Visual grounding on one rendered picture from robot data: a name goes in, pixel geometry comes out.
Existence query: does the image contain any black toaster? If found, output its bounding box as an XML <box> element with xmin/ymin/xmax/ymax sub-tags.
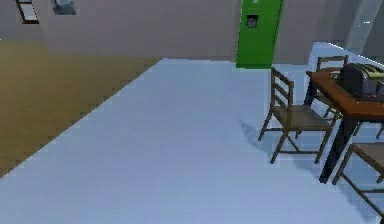
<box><xmin>337</xmin><ymin>62</ymin><xmax>384</xmax><ymax>101</ymax></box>

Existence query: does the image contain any green fridge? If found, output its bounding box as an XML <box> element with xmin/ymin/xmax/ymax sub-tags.
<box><xmin>235</xmin><ymin>0</ymin><xmax>285</xmax><ymax>70</ymax></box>

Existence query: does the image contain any grey blue wall picture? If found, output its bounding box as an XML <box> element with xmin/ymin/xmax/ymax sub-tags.
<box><xmin>50</xmin><ymin>0</ymin><xmax>77</xmax><ymax>16</ymax></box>

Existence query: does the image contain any brown wooden table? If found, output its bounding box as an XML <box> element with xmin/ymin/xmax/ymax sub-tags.
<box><xmin>303</xmin><ymin>69</ymin><xmax>384</xmax><ymax>185</ymax></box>

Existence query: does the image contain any dark framed wall picture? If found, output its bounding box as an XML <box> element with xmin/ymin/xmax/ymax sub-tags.
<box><xmin>15</xmin><ymin>0</ymin><xmax>40</xmax><ymax>25</ymax></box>

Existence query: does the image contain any brown wooden chair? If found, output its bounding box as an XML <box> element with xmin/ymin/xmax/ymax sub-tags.
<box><xmin>257</xmin><ymin>66</ymin><xmax>338</xmax><ymax>165</ymax></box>
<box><xmin>331</xmin><ymin>142</ymin><xmax>384</xmax><ymax>224</ymax></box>
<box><xmin>314</xmin><ymin>55</ymin><xmax>350</xmax><ymax>118</ymax></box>

